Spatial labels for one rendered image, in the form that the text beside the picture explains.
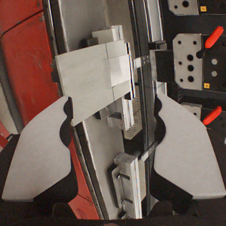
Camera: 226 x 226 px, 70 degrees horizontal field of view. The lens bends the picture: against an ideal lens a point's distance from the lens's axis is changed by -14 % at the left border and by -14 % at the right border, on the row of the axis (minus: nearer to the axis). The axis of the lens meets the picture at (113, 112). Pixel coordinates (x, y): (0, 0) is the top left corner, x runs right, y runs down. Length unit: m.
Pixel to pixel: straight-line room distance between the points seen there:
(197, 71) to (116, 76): 0.24
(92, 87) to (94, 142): 0.30
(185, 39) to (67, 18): 0.36
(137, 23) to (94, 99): 0.47
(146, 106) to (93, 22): 0.49
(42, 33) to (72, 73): 0.30
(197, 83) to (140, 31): 0.44
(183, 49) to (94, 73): 0.24
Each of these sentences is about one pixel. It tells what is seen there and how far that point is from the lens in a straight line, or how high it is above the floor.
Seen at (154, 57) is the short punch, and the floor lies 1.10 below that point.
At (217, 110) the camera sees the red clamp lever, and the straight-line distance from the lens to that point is 0.49.
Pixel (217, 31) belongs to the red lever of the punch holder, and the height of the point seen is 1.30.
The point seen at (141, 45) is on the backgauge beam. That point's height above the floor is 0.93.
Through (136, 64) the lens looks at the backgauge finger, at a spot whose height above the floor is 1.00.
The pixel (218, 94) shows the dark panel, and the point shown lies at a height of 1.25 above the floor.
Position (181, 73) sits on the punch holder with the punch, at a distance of 0.52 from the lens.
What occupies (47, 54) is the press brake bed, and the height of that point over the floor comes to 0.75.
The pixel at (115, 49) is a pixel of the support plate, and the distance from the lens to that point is 0.57.
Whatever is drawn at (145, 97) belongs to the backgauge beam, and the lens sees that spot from 0.92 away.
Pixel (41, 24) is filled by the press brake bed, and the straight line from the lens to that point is 0.72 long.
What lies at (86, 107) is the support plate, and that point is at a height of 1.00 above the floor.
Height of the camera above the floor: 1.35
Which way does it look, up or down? 37 degrees down
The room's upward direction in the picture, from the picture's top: 101 degrees clockwise
